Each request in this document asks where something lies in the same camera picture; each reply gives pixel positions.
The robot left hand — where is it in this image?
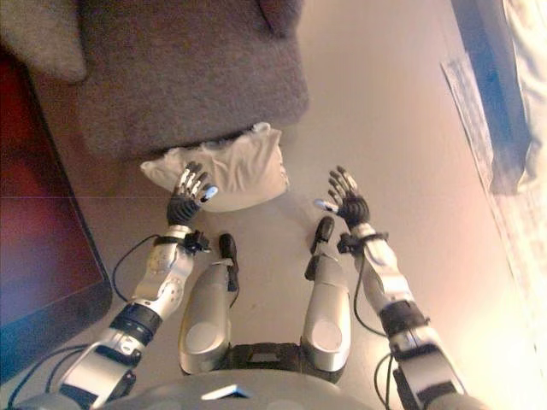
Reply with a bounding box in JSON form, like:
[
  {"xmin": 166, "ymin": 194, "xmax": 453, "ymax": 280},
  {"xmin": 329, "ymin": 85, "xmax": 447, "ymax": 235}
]
[{"xmin": 165, "ymin": 161, "xmax": 220, "ymax": 227}]

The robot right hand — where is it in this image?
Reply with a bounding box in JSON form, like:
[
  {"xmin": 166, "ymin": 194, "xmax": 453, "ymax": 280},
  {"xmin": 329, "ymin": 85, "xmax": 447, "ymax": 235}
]
[{"xmin": 314, "ymin": 165, "xmax": 371, "ymax": 226}]

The white fringed cushion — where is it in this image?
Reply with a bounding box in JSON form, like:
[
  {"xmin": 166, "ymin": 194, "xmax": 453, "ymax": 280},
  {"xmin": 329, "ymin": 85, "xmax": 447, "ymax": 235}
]
[{"xmin": 139, "ymin": 121, "xmax": 291, "ymax": 214}]

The silver robot right leg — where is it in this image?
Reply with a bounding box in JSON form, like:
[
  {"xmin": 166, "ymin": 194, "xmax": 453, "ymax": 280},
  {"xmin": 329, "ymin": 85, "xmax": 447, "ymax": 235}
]
[{"xmin": 301, "ymin": 216, "xmax": 353, "ymax": 384}]

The silver robot leg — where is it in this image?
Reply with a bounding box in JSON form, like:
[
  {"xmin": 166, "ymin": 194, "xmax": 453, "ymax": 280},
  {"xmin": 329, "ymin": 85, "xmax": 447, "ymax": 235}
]
[
  {"xmin": 178, "ymin": 233, "xmax": 238, "ymax": 377},
  {"xmin": 301, "ymin": 216, "xmax": 353, "ymax": 384}
]

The silver robot left leg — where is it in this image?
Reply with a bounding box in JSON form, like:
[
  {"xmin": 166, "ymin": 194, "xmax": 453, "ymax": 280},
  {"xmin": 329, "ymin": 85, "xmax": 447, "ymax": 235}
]
[{"xmin": 178, "ymin": 233, "xmax": 238, "ymax": 377}]

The grey fabric armchair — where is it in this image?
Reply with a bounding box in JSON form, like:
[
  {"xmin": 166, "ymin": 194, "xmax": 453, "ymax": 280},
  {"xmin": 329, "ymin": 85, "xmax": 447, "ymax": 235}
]
[{"xmin": 0, "ymin": 0, "xmax": 311, "ymax": 162}]

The grey patterned rug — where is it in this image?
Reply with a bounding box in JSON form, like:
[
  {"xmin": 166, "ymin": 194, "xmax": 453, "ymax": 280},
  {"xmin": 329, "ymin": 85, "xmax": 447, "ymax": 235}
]
[{"xmin": 439, "ymin": 55, "xmax": 547, "ymax": 347}]

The reddish brown wooden cabinet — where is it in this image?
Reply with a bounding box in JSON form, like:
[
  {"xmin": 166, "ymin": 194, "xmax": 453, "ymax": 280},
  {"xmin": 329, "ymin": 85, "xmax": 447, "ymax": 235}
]
[{"xmin": 0, "ymin": 55, "xmax": 114, "ymax": 382}]

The beige fringed bed throw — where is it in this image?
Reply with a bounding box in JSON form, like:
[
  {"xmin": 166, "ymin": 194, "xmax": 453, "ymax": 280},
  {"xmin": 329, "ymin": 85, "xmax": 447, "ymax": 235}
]
[{"xmin": 489, "ymin": 0, "xmax": 547, "ymax": 196}]

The grey robot torso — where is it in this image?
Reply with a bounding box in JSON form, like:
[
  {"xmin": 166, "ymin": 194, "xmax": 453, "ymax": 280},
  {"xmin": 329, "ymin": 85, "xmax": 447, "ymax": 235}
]
[{"xmin": 16, "ymin": 341, "xmax": 492, "ymax": 410}]

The bed with white bedding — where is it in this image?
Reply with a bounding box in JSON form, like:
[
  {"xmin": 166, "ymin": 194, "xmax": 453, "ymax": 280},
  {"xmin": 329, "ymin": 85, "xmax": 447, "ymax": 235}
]
[{"xmin": 450, "ymin": 0, "xmax": 547, "ymax": 196}]

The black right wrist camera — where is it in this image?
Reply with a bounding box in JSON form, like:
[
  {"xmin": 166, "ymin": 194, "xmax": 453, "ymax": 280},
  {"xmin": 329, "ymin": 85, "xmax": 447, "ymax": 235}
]
[{"xmin": 337, "ymin": 232, "xmax": 360, "ymax": 254}]

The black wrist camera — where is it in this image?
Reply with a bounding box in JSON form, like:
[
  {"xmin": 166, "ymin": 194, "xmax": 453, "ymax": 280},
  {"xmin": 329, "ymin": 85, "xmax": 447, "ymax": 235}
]
[
  {"xmin": 337, "ymin": 232, "xmax": 360, "ymax": 254},
  {"xmin": 184, "ymin": 230, "xmax": 211, "ymax": 254}
]

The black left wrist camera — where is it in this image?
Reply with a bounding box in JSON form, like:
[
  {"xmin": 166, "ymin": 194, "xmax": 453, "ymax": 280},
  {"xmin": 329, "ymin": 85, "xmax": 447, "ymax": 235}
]
[{"xmin": 184, "ymin": 230, "xmax": 211, "ymax": 254}]

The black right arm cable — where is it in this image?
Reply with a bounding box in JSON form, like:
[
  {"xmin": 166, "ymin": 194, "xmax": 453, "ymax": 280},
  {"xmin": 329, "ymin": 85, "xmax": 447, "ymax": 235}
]
[{"xmin": 351, "ymin": 251, "xmax": 401, "ymax": 409}]

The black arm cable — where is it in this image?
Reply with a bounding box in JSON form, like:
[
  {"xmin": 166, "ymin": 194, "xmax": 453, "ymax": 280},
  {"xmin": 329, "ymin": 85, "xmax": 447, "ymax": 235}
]
[
  {"xmin": 110, "ymin": 232, "xmax": 166, "ymax": 302},
  {"xmin": 351, "ymin": 251, "xmax": 401, "ymax": 409}
]

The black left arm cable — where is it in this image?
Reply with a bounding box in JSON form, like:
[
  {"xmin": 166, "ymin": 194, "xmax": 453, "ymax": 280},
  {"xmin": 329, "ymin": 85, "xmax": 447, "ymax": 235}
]
[{"xmin": 110, "ymin": 232, "xmax": 166, "ymax": 302}]

